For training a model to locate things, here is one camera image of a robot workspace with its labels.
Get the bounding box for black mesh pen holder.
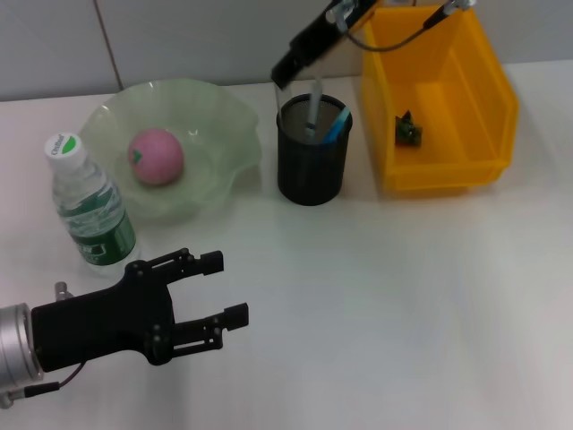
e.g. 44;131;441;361
276;92;354;207

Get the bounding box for pale green wavy fruit plate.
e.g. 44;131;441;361
80;78;263;220

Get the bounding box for pink toy peach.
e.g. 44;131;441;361
128;128;184;187

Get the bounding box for blue capped scissors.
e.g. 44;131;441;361
321;105;351;145

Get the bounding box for right gripper cable with plug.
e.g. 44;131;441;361
326;0;478;54

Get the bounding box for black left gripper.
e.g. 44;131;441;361
30;248;250;374

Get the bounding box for silver white pen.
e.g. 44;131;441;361
305;73;326;138

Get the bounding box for clear green-label water bottle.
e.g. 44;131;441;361
43;131;141;278

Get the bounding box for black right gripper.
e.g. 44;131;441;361
270;0;377;90

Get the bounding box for clear plastic ruler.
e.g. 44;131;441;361
272;82;287;122

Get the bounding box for yellow plastic bin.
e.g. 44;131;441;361
359;4;520;194

